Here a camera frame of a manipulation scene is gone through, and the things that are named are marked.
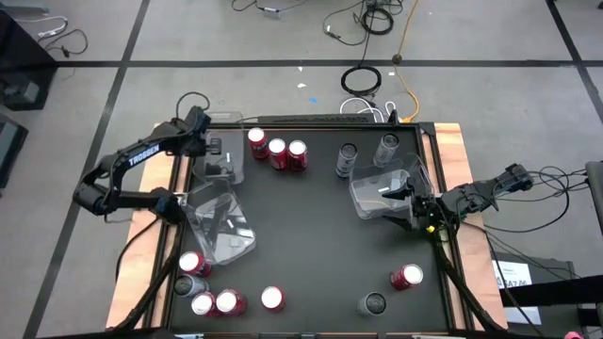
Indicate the black desk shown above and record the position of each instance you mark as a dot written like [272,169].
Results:
[19,56]

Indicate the clear plastic storage bin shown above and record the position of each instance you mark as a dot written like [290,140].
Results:
[221,226]
[233,165]
[372,193]

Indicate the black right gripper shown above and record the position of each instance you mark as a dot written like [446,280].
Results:
[426,209]

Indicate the white Celsius drink can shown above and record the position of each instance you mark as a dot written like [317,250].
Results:
[186,285]
[373,303]
[346,162]
[386,150]

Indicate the red Coca-Cola soda can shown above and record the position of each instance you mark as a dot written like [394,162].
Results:
[227,301]
[203,304]
[298,157]
[412,274]

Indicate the black metal table frame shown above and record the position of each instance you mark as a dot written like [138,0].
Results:
[330,126]

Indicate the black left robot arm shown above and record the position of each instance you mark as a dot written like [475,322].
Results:
[141,157]

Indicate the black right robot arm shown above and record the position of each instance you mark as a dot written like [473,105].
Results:
[471,198]

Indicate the dark monitor screen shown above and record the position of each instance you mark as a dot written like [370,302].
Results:
[9,146]

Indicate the pink object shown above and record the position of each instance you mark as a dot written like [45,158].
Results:
[574,335]

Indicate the red Fanta soda can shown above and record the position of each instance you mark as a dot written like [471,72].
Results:
[190,262]
[278,155]
[258,141]
[272,297]

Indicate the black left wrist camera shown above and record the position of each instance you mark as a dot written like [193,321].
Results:
[199,117]

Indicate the black box with white label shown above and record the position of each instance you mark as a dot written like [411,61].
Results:
[542,268]

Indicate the grey power adapter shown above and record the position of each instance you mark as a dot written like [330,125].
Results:
[272,12]

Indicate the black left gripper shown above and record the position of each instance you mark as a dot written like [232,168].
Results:
[195,141]

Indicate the black round floor plug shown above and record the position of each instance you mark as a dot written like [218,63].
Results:
[397,59]

